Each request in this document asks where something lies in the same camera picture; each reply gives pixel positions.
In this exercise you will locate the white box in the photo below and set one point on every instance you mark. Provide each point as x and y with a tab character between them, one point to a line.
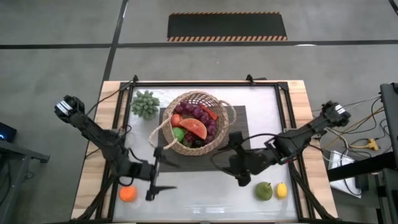
340	161

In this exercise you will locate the green grape bunch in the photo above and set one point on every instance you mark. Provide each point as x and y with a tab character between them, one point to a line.
145	104

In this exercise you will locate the black hazard-striped floor mat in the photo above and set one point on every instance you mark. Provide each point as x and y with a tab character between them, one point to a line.
227	26

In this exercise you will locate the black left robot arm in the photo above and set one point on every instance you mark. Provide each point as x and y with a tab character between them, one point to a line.
93	133

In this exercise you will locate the red watermelon slice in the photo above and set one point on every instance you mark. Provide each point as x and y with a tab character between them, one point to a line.
194	127

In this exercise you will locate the black stand beam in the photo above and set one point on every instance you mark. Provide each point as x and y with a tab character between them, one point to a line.
357	168

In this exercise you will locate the grey side table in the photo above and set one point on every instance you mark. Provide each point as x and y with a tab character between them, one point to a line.
18	155

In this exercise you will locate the dark purple round fruit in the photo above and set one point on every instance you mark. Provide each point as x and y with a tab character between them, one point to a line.
198	143

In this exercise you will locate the long purple grape bunch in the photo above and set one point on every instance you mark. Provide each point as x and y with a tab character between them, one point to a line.
202	116

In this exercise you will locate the red apple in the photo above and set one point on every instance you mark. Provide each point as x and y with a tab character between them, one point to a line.
176	120

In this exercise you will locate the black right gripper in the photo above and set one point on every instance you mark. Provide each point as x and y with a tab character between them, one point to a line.
245	161

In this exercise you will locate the dark electronic device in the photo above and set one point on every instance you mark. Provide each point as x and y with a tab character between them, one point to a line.
6	132

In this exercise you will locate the red chili pepper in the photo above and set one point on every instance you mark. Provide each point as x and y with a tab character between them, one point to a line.
209	112

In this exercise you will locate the bright green apple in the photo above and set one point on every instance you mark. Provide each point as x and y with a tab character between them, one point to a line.
178	133

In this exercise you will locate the yellow lemon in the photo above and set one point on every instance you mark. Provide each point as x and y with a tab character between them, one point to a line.
281	190

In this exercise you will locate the orange fruit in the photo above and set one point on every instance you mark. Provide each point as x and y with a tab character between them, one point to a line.
127	193

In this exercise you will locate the green pear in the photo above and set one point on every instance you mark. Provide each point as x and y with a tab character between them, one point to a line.
264	191

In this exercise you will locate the grey monitor case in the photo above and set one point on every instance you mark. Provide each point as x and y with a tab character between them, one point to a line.
388	115

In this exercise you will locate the dark grey woven placemat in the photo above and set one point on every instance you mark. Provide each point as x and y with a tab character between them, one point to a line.
199	163

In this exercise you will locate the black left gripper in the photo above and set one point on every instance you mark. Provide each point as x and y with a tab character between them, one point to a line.
149	172

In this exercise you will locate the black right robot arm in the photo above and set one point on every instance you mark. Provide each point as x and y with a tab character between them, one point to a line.
298	137

